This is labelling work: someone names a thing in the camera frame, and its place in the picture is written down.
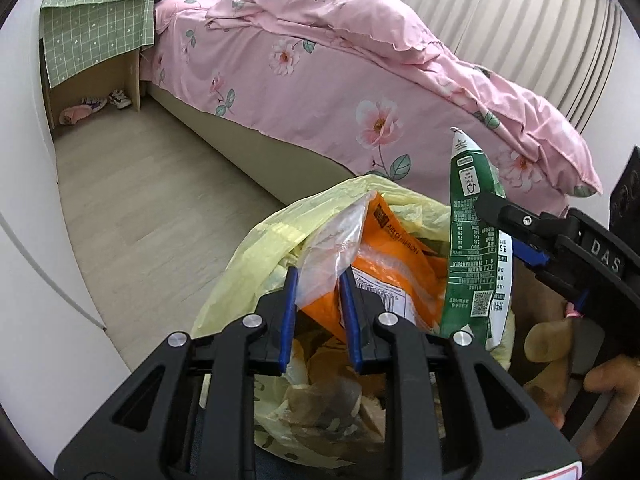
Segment gloved right hand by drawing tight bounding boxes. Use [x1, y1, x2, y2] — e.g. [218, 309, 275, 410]
[522, 316, 640, 466]

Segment white sneaker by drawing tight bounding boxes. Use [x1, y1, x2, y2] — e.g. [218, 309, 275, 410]
[108, 89, 132, 110]

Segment white ribbed wardrobe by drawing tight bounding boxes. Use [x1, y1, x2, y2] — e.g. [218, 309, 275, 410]
[401, 0, 623, 130]

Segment pink slipper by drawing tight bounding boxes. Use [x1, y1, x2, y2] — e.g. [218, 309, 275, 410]
[58, 104, 92, 126]

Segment green snack packet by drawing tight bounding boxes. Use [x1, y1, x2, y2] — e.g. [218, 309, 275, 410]
[440, 128, 513, 351]

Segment yellow trash bag bin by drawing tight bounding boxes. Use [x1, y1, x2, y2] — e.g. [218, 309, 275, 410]
[190, 173, 516, 466]

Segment clear plastic wrapper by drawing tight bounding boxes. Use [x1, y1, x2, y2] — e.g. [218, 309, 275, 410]
[296, 192, 376, 309]

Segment pink floral quilt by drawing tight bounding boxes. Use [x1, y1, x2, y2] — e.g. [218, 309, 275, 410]
[141, 0, 602, 214]

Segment orange snack packet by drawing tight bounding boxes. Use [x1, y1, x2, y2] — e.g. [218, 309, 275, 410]
[300, 192, 448, 341]

